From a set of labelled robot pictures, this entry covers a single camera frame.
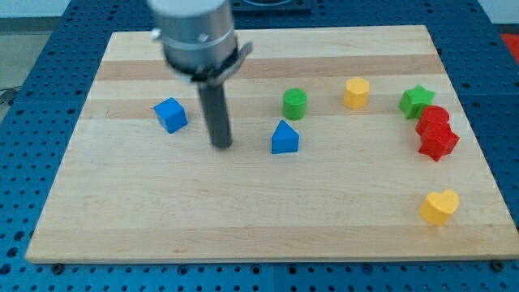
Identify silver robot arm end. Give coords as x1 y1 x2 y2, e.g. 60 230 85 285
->
148 0 253 86

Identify blue triangle block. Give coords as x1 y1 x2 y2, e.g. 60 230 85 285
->
271 120 300 154

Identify green star block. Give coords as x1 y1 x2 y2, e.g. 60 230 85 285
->
398 84 435 119

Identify red star block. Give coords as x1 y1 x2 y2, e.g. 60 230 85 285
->
418 123 460 161

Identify green cylinder block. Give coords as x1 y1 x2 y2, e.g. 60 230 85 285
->
282 88 307 120

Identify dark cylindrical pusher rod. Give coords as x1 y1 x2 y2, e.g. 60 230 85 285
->
198 84 233 149

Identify wooden board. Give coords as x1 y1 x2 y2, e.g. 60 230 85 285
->
26 25 518 264

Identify blue cube block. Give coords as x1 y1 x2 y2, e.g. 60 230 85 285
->
153 97 188 134

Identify yellow hexagon block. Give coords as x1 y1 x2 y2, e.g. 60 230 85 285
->
343 77 370 110

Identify red cylinder block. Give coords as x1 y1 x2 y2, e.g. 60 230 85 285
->
415 105 450 136

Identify yellow heart block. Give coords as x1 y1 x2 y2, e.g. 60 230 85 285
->
418 190 460 226

